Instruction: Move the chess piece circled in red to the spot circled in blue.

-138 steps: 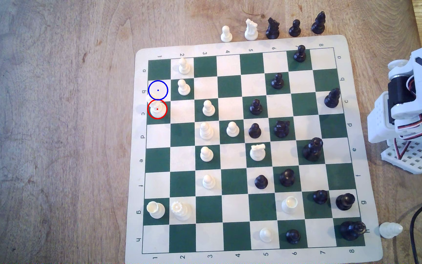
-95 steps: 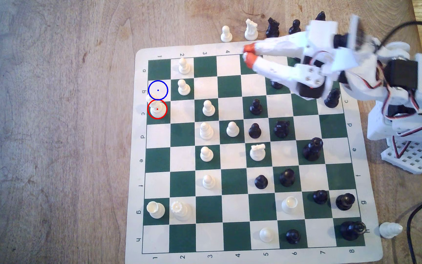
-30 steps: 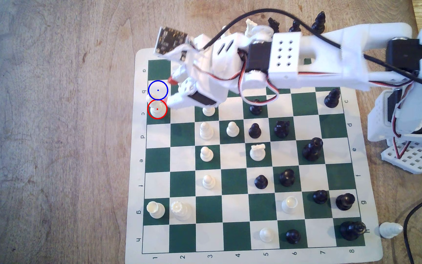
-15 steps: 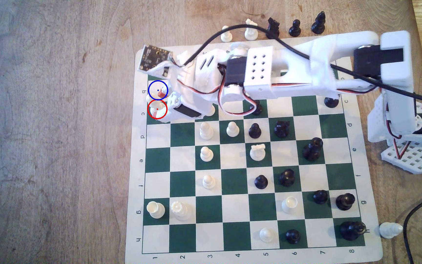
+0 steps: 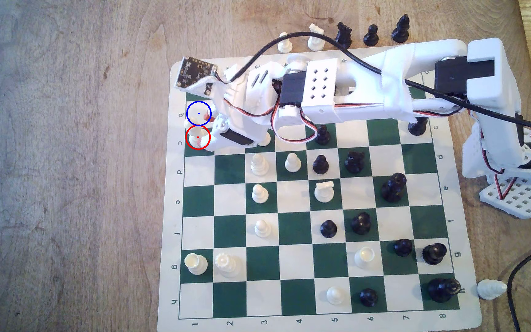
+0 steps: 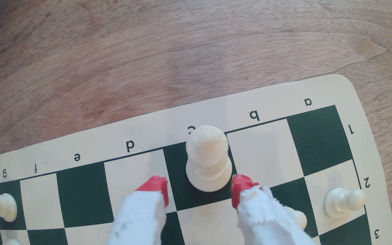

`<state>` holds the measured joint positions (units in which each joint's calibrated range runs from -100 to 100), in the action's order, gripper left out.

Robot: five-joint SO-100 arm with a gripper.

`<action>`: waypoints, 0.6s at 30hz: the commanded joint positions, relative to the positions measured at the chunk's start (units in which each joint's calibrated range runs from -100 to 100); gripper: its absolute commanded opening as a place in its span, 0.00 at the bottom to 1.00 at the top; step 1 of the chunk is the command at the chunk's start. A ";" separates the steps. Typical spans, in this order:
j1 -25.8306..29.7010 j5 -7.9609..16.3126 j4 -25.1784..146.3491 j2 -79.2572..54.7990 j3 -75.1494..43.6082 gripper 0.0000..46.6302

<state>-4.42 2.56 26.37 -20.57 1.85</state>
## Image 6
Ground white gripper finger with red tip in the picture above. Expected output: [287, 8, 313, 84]
[107, 175, 169, 245]
[231, 174, 316, 245]

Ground white chess king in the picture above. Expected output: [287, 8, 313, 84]
[185, 125, 233, 193]

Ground white chess pawn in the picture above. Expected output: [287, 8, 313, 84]
[284, 207, 308, 230]
[323, 188, 367, 220]

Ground green and cream chess mat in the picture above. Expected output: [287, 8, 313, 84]
[0, 74, 392, 245]

